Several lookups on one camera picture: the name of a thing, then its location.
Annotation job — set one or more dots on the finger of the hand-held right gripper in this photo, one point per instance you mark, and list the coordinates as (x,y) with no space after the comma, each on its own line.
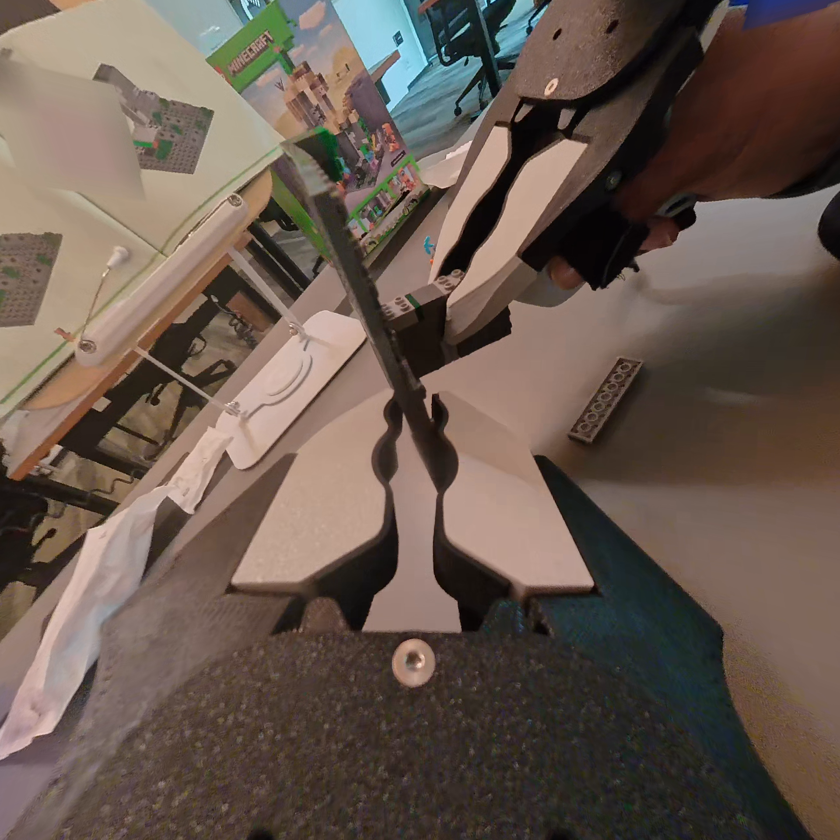
(476,190)
(525,216)

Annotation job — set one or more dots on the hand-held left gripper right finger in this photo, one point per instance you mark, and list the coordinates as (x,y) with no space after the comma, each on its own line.
(518,518)

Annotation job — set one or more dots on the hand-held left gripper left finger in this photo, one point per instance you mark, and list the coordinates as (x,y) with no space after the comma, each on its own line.
(315,512)

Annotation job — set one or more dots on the grey long toy brick plate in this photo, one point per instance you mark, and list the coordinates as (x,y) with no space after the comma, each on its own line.
(607,399)

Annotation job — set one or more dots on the grey toy brick build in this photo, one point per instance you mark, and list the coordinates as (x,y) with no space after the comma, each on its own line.
(367,295)

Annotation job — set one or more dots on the grey desk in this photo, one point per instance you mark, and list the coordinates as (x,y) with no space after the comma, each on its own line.
(722,367)

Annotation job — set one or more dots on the person's right hand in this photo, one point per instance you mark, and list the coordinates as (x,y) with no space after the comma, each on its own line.
(741,111)

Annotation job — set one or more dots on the white paper bag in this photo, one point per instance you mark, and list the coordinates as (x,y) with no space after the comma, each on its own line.
(203,466)
(446,167)

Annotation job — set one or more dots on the small blue toy piece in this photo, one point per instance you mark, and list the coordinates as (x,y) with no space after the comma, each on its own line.
(430,249)

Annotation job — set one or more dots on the black office chair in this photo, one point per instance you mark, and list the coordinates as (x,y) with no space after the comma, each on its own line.
(459,26)
(487,79)

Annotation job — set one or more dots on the green printed toy box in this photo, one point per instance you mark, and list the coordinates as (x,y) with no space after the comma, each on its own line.
(315,98)

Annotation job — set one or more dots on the wooden table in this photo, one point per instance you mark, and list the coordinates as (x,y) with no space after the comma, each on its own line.
(131,354)

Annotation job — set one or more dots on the white plastic bag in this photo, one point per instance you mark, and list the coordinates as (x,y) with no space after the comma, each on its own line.
(85,590)

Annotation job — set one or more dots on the light green instruction booklet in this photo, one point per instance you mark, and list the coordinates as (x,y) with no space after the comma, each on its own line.
(164,39)

